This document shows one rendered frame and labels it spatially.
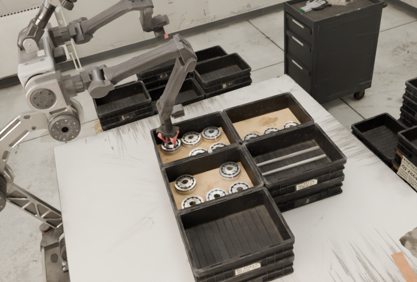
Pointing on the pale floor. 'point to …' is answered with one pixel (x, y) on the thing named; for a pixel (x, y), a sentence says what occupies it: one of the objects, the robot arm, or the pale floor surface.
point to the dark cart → (332, 44)
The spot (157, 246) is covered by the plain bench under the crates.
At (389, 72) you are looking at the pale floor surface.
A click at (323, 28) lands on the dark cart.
